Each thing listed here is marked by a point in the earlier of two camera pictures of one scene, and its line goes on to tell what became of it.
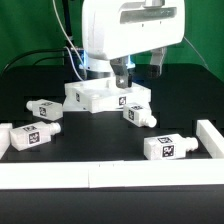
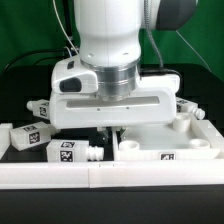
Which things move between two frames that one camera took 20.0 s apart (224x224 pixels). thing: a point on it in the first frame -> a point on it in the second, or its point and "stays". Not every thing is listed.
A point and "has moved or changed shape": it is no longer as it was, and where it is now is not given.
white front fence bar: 110,174 stays
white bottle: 29,136 stays
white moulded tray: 99,95 has moved or changed shape
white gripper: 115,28 -> 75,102
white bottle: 169,146 -> 73,151
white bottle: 46,109 stays
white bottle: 139,114 has moved or changed shape
